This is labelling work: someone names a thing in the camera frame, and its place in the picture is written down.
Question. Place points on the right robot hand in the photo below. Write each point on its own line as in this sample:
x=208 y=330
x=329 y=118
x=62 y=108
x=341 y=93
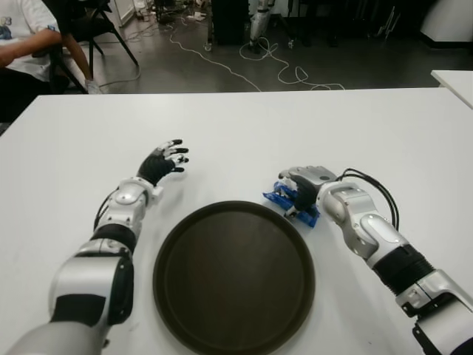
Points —
x=314 y=175

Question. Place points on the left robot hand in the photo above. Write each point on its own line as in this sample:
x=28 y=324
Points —
x=157 y=166

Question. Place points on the blue Oreo cookie package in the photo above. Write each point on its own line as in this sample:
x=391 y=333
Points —
x=271 y=196

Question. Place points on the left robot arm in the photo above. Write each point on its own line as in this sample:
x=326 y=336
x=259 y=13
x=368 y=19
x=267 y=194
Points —
x=92 y=277

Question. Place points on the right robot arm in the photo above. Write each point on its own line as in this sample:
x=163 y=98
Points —
x=369 y=229

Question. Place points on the round dark brown tray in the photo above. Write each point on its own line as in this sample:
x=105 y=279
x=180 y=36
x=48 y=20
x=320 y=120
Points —
x=236 y=281

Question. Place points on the person with bare leg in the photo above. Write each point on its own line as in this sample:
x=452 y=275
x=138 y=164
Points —
x=79 y=59

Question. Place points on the black chair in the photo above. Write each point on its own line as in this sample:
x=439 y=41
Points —
x=105 y=27

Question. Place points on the black wheeled stand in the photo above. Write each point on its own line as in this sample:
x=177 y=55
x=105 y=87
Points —
x=295 y=22

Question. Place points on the white paper scrap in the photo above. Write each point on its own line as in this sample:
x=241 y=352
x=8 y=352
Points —
x=196 y=16

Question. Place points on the white panel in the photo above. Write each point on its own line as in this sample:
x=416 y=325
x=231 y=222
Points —
x=123 y=11

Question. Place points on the black cabinet on casters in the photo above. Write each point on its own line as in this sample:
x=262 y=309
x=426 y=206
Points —
x=229 y=22

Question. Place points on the silver robot leg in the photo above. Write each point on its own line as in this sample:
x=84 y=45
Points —
x=257 y=22

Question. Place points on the metal folding stand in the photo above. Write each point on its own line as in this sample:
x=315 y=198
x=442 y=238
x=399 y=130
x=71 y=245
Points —
x=388 y=26

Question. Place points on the white side table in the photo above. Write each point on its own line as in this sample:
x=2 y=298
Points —
x=458 y=83

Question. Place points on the seated person in white shirt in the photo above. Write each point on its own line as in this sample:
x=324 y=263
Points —
x=22 y=22

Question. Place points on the white cabinet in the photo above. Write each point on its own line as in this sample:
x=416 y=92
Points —
x=451 y=18

